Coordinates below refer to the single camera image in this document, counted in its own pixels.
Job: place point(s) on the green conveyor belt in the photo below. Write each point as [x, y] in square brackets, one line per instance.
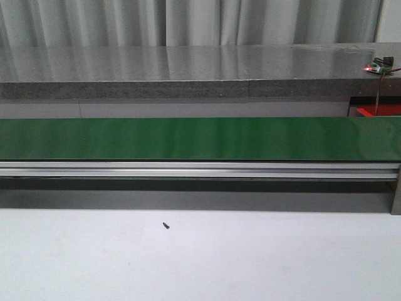
[209, 139]

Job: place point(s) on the red plastic tray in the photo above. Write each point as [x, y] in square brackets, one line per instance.
[381, 110]

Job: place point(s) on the grey stone counter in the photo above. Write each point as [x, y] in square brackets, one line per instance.
[89, 72]

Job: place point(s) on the small green circuit board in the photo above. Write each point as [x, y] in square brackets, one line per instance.
[380, 65]

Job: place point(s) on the grey curtain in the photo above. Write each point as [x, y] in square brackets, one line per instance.
[187, 23]

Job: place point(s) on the aluminium conveyor frame rail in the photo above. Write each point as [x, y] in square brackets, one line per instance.
[268, 170]

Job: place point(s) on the grey metal support bracket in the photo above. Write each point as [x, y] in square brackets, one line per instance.
[395, 186]

